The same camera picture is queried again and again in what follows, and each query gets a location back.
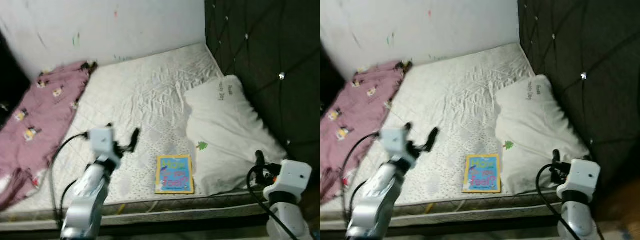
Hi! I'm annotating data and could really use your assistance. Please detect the blue yellow children's book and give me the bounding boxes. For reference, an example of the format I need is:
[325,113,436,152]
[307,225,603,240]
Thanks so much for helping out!
[155,154,195,195]
[462,154,502,194]

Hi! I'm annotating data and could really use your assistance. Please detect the white pillow with tree print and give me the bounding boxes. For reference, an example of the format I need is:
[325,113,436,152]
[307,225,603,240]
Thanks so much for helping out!
[495,75,591,195]
[184,75,288,196]

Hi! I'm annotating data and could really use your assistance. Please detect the grey quilted mattress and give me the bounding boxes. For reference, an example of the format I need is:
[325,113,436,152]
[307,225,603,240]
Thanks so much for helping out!
[320,42,591,223]
[0,42,281,223]

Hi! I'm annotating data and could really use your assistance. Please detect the purple cartoon print blanket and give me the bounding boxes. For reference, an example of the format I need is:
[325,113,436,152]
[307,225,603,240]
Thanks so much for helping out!
[0,60,98,211]
[320,60,413,203]

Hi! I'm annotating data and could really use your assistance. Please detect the dark bed base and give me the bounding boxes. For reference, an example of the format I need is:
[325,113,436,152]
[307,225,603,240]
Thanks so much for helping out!
[390,215,566,233]
[0,212,271,233]

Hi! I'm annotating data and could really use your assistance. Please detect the black tufted headboard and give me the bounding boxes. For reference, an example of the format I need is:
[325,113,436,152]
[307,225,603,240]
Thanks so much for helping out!
[517,0,640,191]
[204,0,321,171]

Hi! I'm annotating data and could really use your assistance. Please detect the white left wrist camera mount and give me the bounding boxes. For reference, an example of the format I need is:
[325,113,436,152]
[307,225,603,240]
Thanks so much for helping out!
[87,126,123,166]
[379,126,418,166]

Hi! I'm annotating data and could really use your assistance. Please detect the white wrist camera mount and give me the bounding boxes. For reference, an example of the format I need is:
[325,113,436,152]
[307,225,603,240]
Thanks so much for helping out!
[379,126,418,166]
[263,160,312,203]
[556,159,601,203]
[87,126,123,166]

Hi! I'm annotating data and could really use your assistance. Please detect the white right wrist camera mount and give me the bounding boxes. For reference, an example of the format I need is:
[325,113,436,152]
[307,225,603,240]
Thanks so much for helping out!
[263,160,312,203]
[556,159,601,203]

